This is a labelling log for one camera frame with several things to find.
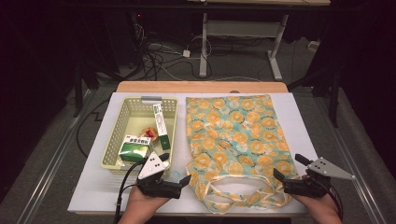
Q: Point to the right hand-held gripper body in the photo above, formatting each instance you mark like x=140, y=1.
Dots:
x=323, y=169

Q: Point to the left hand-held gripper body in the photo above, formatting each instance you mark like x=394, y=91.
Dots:
x=151, y=168

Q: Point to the green and white carton box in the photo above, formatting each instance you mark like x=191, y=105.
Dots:
x=134, y=151

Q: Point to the small orange snack packet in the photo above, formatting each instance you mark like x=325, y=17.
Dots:
x=148, y=132

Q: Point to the long white and green box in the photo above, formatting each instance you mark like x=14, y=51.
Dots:
x=161, y=124

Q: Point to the pale yellow perforated plastic basket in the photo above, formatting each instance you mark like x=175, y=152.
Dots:
x=137, y=118

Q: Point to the orange-slice print fabric bag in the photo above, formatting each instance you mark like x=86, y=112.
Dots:
x=236, y=133

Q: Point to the person's right hand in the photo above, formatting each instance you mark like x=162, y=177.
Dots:
x=317, y=205

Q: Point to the person's left hand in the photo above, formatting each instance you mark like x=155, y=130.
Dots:
x=141, y=203

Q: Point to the white table mat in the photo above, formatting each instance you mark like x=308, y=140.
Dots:
x=93, y=186

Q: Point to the black metal stand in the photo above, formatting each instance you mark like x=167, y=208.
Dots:
x=333, y=93
x=79, y=90

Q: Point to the small white power adapter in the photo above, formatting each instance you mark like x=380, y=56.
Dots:
x=186, y=53

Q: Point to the metal floor rail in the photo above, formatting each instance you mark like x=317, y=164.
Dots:
x=53, y=165
x=358, y=174

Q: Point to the white metal frame desk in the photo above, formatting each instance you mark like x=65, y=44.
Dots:
x=243, y=28

